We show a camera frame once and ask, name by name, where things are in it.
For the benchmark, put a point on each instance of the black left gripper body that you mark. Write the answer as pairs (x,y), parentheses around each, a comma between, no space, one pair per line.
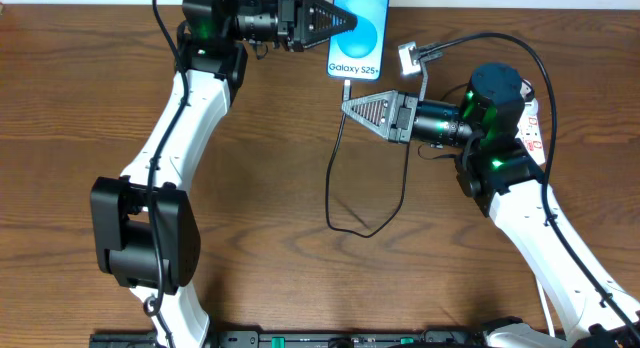
(288,19)

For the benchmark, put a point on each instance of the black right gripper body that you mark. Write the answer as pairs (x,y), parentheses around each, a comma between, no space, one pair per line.
(403,118)

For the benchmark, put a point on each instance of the blue Galaxy smartphone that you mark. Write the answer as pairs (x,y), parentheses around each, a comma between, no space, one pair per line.
(357,54)

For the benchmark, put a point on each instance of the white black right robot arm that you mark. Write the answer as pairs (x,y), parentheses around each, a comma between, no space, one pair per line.
(505,175)

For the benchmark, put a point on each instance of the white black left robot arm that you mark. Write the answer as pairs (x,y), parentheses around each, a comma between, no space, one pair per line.
(145,231)

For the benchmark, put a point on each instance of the white power strip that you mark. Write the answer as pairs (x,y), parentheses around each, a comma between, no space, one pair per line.
(530,130)

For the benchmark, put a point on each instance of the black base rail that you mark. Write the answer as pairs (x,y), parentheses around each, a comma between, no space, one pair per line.
(253,339)

